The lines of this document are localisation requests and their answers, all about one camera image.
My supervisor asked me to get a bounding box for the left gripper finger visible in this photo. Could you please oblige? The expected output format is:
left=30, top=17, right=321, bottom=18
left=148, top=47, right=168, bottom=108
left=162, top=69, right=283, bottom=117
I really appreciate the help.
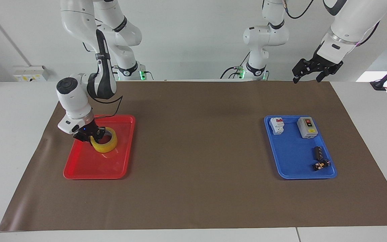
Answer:
left=315, top=66, right=337, bottom=83
left=292, top=58, right=317, bottom=84

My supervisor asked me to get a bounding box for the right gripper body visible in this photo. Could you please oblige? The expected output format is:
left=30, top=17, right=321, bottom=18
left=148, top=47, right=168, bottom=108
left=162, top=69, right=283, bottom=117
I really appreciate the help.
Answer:
left=76, top=118, right=99, bottom=137

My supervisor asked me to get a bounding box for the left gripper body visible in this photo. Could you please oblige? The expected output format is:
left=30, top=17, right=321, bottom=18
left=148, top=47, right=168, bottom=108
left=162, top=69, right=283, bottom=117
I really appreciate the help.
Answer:
left=312, top=45, right=344, bottom=72

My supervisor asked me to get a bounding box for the blue plastic tray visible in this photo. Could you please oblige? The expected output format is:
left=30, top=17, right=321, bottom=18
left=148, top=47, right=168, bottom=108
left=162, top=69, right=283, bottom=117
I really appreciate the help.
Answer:
left=264, top=115, right=337, bottom=179

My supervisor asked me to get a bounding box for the yellow tape roll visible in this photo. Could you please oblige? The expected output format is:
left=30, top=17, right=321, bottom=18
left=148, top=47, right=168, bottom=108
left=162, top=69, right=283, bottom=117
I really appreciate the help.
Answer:
left=90, top=127, right=118, bottom=154

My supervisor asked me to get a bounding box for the white circuit breaker red switch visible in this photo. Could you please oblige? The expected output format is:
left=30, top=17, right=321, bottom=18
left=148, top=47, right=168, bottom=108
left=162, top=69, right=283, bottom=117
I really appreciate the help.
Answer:
left=269, top=117, right=285, bottom=135

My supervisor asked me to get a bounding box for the black cable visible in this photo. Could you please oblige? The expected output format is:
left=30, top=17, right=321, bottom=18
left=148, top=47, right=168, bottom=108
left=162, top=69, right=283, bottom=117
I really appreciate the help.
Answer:
left=356, top=20, right=381, bottom=47
left=282, top=0, right=315, bottom=19
left=91, top=95, right=124, bottom=119
left=220, top=52, right=250, bottom=80

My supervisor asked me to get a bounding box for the white wall socket box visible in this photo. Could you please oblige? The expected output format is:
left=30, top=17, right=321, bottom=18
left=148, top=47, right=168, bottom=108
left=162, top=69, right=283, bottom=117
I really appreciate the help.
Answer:
left=13, top=66, right=50, bottom=82

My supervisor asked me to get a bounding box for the grey switch box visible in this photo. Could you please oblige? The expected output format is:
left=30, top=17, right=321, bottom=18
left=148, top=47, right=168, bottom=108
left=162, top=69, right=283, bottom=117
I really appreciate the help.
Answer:
left=297, top=117, right=316, bottom=139

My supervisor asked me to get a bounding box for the red plastic tray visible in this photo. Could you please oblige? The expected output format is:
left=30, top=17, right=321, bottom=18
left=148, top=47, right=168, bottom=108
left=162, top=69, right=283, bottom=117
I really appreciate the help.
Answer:
left=63, top=115, right=136, bottom=180

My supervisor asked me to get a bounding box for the black part with orange label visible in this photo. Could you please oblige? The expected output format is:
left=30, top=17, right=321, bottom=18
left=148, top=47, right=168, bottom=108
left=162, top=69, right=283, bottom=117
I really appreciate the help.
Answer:
left=312, top=159, right=331, bottom=171

